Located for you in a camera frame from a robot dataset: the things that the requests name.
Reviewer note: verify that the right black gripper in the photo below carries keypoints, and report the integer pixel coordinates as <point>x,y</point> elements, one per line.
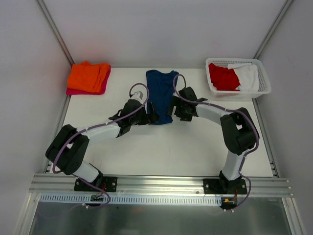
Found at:
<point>176,106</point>

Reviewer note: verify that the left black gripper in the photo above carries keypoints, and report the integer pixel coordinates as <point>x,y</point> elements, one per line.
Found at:
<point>145,118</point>

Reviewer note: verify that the blue t shirt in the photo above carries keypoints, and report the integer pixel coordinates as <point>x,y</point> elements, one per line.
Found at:
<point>161,90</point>

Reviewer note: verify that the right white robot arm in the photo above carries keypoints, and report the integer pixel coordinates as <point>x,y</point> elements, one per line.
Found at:
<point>239,133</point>

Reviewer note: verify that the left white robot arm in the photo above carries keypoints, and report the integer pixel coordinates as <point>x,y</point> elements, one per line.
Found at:
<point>67,150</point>

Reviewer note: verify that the red t shirt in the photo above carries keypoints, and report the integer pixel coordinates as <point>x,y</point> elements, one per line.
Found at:
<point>223,79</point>

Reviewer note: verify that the orange folded t shirt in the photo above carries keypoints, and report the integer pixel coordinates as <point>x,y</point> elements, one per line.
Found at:
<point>84,77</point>

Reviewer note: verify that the white t shirt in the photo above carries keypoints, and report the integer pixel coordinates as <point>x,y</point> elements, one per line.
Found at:
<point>247,75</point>

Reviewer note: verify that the pink folded t shirt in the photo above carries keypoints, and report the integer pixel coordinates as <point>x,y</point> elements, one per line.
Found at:
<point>105,83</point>

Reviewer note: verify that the white plastic basket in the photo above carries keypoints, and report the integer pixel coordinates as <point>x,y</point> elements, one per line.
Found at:
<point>264,84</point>

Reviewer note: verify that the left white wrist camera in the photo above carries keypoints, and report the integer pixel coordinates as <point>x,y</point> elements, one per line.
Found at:
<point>137,96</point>

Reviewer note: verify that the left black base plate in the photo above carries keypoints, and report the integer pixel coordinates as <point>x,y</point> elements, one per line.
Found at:
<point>106,183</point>

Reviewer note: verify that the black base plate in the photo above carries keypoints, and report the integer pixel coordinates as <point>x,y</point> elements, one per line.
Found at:
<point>222,186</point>
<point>106,183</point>

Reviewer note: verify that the white slotted cable duct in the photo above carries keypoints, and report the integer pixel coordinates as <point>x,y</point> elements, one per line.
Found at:
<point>131,199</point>

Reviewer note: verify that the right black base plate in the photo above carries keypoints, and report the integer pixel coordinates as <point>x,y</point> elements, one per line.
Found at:
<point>222,186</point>

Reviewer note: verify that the aluminium mounting rail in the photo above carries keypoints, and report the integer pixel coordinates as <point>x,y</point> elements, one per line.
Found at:
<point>163,185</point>

